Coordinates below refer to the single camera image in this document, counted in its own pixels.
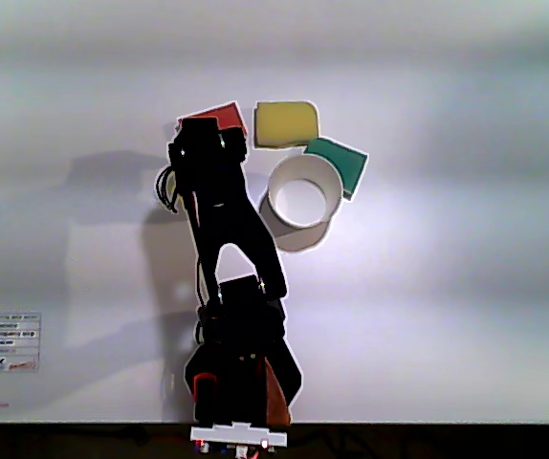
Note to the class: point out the red sponge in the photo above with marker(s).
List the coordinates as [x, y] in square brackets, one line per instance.
[226, 117]

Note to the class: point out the white paper cup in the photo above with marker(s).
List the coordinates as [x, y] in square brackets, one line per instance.
[305, 198]

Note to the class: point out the green sponge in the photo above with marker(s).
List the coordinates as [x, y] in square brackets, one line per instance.
[346, 162]

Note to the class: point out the printed label sticker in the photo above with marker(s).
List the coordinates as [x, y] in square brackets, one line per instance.
[4, 342]

